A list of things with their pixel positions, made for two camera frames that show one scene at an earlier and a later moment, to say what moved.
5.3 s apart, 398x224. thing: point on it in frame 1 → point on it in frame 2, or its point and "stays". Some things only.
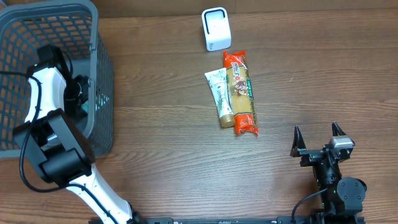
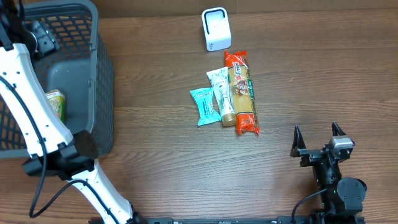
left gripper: x=80 y=90 → x=43 y=38
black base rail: x=278 y=220 stays
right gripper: x=299 y=149 stays
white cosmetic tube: x=218 y=81 stays
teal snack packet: x=86 y=106 → x=208 y=109
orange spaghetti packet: x=244 y=117 stays
